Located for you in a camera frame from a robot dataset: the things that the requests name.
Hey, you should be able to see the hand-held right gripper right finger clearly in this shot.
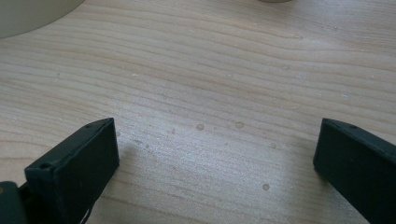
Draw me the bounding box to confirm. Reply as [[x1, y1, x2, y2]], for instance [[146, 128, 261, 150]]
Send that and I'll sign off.
[[313, 118, 396, 224]]

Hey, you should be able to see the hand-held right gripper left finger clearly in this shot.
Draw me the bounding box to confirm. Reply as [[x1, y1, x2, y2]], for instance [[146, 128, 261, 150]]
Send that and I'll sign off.
[[24, 117, 120, 224]]

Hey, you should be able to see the cream plastic container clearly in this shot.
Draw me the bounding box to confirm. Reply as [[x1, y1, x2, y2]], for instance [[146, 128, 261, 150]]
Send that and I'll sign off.
[[0, 0, 85, 40]]

